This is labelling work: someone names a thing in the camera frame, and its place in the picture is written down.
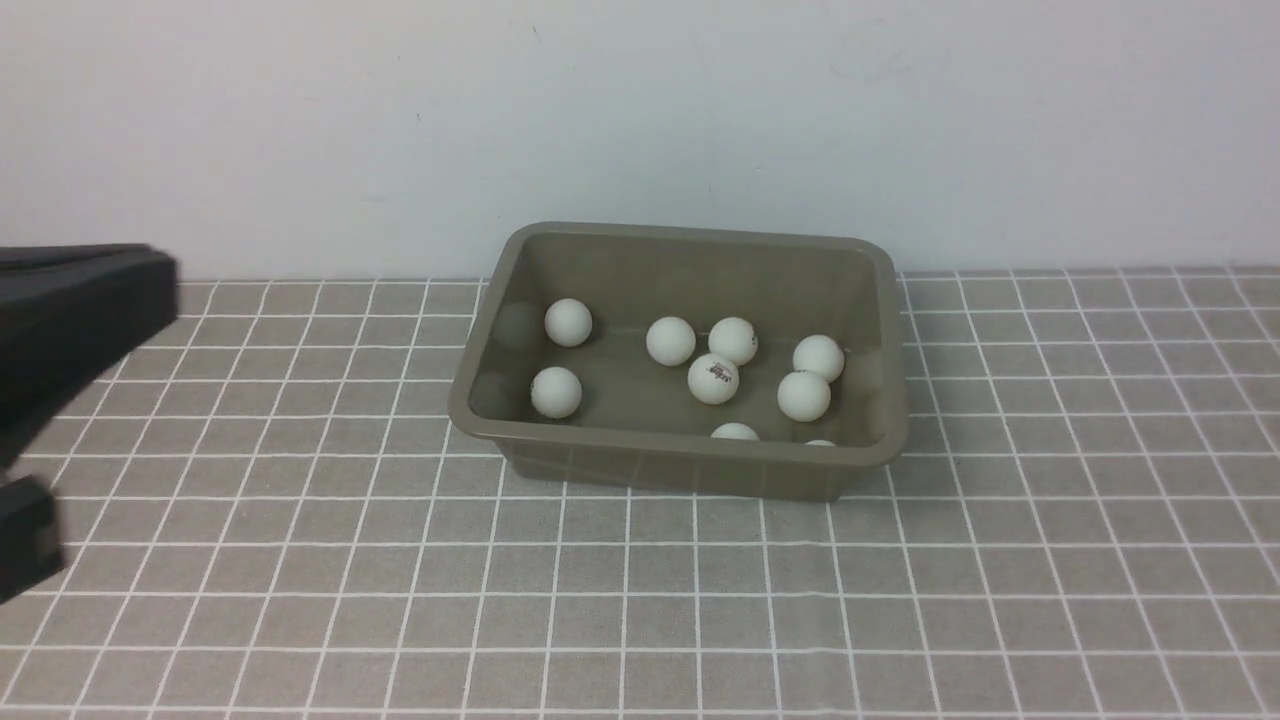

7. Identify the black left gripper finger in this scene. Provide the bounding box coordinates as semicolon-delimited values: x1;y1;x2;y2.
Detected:
1;477;67;603
1;243;180;470

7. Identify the white ball red logo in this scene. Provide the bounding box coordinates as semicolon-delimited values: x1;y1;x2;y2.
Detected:
687;354;740;406

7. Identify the white ball printed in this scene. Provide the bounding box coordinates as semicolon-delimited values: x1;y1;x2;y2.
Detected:
776;372;832;423

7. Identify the grey checked tablecloth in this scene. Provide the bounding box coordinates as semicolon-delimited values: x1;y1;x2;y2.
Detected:
1;268;1279;719

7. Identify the olive green plastic bin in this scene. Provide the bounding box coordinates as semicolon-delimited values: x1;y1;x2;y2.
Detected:
448;222;910;502

